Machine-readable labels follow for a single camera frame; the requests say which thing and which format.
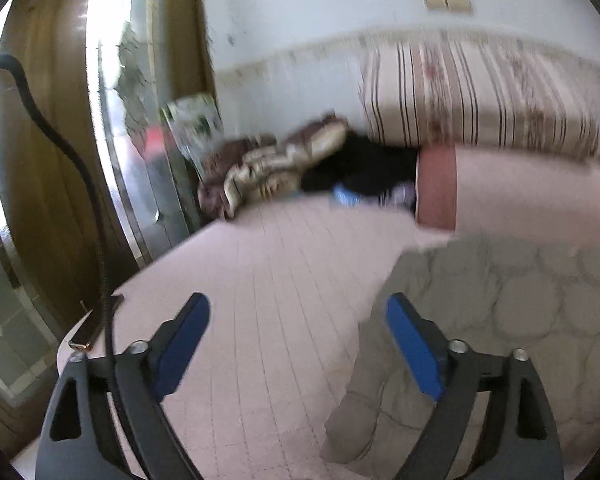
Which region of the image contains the pink bolster with dark band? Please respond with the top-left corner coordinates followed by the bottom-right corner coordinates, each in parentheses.
top-left (415, 144), bottom-right (600, 256)

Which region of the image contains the grey quilted jacket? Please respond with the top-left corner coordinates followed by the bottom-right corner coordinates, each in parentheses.
top-left (320, 237), bottom-right (600, 478)

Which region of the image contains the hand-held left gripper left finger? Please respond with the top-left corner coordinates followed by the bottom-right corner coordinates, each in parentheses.
top-left (34, 292), bottom-right (212, 480)

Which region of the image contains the beige wall switch plate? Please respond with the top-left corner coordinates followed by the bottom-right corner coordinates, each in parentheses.
top-left (424, 0), bottom-right (475, 13)

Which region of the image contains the glass door pane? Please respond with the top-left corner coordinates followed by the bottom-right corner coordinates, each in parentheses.
top-left (86, 0), bottom-right (193, 261)

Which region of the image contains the green printed bag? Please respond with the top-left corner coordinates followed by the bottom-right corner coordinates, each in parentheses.
top-left (161, 92), bottom-right (225, 171)

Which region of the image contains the black cloth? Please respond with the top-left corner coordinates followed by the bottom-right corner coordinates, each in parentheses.
top-left (300, 132), bottom-right (422, 197)

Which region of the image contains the dark smartphone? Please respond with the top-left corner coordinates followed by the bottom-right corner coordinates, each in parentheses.
top-left (65, 294), bottom-right (126, 352)

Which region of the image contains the brown beige blanket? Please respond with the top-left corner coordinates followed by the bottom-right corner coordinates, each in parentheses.
top-left (197, 115), bottom-right (350, 218)

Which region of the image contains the blue white cloth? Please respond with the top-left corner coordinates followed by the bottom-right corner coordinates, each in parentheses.
top-left (329, 182), bottom-right (417, 209)

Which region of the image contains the wooden door frame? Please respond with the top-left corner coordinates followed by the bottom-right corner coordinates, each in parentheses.
top-left (0, 0), bottom-right (217, 461)

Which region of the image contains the black cable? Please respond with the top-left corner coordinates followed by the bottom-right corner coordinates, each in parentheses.
top-left (0, 55), bottom-right (151, 480)

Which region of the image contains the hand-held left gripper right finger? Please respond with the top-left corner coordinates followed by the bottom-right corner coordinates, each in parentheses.
top-left (386, 293), bottom-right (564, 480)

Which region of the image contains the striped floral cushion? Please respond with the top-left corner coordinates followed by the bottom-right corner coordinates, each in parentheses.
top-left (359, 35), bottom-right (600, 162)

